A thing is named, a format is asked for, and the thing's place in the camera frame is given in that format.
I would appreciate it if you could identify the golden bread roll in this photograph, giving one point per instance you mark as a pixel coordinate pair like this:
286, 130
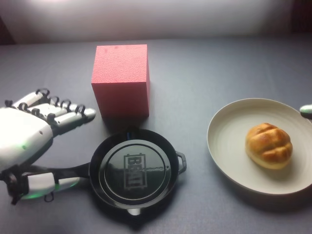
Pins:
268, 146

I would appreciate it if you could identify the grey table cloth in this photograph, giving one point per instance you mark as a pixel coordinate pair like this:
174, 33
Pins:
195, 214

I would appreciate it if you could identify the cream round plate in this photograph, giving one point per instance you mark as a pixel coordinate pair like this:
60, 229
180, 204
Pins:
226, 136

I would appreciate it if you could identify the black cast iron pan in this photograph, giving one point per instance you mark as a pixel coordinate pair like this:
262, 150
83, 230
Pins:
136, 170

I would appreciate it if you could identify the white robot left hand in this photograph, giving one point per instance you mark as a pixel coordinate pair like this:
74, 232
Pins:
22, 131

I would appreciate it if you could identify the red block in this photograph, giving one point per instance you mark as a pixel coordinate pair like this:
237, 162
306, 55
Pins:
119, 73

